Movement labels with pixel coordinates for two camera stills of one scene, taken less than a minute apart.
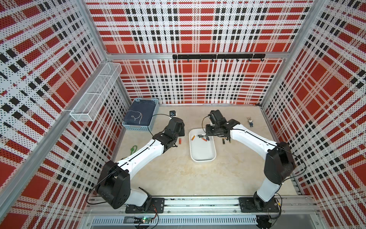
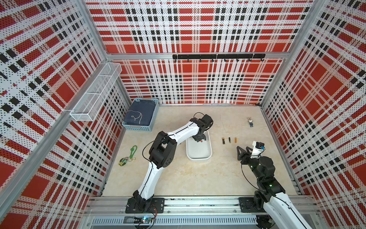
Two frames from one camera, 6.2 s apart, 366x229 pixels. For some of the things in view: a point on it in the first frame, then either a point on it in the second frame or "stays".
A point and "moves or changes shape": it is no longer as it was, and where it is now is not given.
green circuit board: [143, 220] stays
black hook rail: [218, 56] stays
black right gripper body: [212, 130] -> [252, 163]
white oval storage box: [201, 150] moves or changes shape
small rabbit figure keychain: [250, 121] stays
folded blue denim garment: [140, 112] stays
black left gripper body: [181, 133] -> [198, 137]
